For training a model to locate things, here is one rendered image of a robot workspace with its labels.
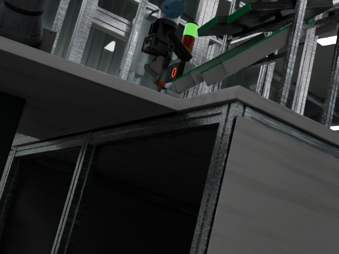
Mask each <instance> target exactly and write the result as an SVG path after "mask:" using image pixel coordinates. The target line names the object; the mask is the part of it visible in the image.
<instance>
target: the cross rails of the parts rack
mask: <svg viewBox="0 0 339 254"><path fill-rule="evenodd" d="M293 16H294V12H293V13H291V14H288V15H285V16H282V17H280V18H277V19H274V20H271V21H268V22H266V23H263V24H260V25H257V26H254V27H252V28H249V29H246V30H243V31H241V32H238V33H235V34H232V35H229V36H228V41H233V40H236V39H239V38H242V37H245V36H248V35H251V34H254V33H257V32H260V31H262V30H265V29H268V28H271V27H274V26H277V25H280V24H283V23H286V22H289V21H291V20H293ZM337 20H339V13H338V14H335V15H331V16H328V17H325V18H322V19H319V20H316V21H313V22H310V23H308V24H304V25H302V29H303V31H305V30H308V29H312V28H315V27H318V26H321V25H324V24H327V23H331V22H334V21H337Z"/></svg>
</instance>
